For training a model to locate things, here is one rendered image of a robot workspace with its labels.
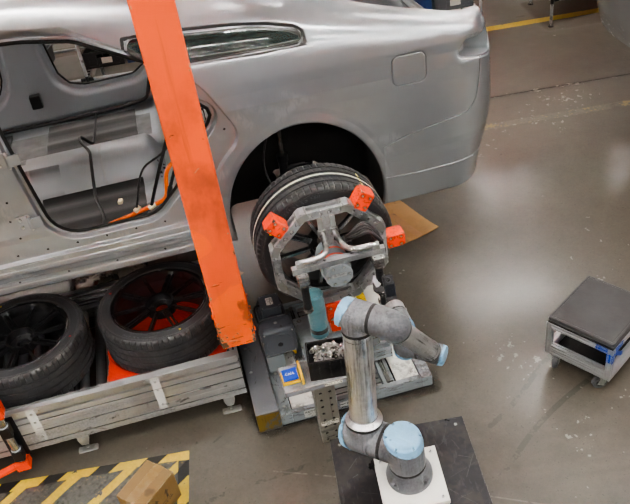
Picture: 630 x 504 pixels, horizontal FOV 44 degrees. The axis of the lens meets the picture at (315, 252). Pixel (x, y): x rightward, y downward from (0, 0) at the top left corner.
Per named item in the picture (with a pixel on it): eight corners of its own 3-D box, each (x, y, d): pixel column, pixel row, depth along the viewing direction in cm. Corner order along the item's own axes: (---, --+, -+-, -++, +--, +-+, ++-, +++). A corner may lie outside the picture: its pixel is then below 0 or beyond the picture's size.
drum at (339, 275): (343, 257, 372) (340, 233, 363) (356, 284, 355) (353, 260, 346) (315, 264, 370) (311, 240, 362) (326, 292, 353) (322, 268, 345)
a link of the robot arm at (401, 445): (417, 482, 306) (412, 457, 295) (377, 468, 314) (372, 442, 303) (432, 451, 315) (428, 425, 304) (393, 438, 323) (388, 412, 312)
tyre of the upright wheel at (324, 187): (229, 260, 388) (346, 284, 415) (237, 289, 370) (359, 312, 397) (278, 145, 358) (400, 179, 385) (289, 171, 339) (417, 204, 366)
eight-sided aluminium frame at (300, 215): (387, 279, 386) (379, 187, 353) (391, 287, 381) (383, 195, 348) (280, 307, 380) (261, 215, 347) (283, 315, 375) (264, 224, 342)
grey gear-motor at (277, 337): (287, 321, 445) (278, 274, 424) (304, 372, 412) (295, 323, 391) (256, 329, 443) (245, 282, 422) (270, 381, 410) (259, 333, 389)
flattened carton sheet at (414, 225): (389, 193, 548) (388, 189, 546) (439, 228, 509) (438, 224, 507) (353, 210, 538) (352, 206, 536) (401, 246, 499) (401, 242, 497)
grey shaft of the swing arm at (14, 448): (35, 459, 392) (-2, 391, 362) (34, 468, 388) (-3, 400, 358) (17, 464, 391) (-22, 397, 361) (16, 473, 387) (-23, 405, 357)
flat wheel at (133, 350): (200, 276, 457) (191, 244, 443) (250, 338, 410) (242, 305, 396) (92, 324, 435) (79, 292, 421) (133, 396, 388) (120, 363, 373)
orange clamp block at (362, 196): (360, 203, 357) (370, 187, 353) (365, 212, 351) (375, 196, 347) (347, 199, 354) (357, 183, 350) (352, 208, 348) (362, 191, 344)
